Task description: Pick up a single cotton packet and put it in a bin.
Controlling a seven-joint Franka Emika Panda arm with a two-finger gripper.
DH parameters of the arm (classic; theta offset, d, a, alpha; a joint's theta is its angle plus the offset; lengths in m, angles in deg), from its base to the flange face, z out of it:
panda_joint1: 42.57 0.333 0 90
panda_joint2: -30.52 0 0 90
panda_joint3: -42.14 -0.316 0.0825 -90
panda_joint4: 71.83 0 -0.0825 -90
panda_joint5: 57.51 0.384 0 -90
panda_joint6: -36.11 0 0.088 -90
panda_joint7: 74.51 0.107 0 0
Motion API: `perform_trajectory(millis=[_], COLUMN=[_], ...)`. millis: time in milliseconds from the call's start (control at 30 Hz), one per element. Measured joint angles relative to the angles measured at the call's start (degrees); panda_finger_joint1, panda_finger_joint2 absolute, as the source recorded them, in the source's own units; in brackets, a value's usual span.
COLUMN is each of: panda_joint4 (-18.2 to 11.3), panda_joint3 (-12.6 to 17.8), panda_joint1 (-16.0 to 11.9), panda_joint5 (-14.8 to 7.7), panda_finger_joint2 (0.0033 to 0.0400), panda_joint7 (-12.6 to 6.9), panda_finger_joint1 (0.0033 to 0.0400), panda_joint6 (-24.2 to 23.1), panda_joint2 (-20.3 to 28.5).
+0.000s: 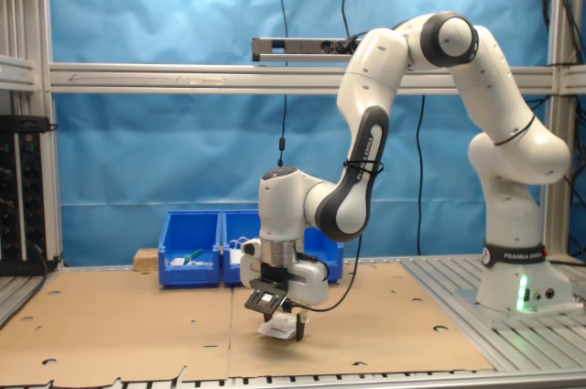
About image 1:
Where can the white printed cotton packet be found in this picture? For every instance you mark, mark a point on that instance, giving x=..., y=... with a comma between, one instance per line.
x=277, y=329

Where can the white surgical mask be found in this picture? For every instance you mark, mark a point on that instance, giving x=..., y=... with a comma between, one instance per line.
x=235, y=251

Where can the brown cardboard sheet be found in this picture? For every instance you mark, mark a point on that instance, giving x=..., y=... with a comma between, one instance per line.
x=114, y=325
x=389, y=338

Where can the blue bin with masks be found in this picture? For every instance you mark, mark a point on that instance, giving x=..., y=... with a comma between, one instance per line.
x=238, y=224

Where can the green capped tube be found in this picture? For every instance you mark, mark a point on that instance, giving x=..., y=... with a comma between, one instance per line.
x=194, y=254

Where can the white printed flat packet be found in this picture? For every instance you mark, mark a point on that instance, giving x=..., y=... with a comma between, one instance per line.
x=177, y=262

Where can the blue bin with syringes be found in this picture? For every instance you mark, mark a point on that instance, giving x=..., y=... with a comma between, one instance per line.
x=190, y=229

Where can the wooden block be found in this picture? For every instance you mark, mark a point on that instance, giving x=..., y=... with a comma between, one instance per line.
x=146, y=260

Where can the grey power strip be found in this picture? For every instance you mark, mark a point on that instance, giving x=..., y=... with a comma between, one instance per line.
x=297, y=46

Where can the long aluminium cross beam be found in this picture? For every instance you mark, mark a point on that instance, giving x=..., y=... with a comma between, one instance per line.
x=183, y=80

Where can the black electronics rack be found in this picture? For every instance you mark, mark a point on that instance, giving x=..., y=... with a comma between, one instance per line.
x=20, y=187

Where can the short aluminium side beam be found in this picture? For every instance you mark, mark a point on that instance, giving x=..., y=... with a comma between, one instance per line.
x=16, y=72

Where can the black gripper camera mount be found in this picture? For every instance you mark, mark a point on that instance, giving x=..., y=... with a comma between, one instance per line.
x=268, y=299

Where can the aluminium frame post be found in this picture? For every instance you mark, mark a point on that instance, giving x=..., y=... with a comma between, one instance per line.
x=48, y=18
x=556, y=155

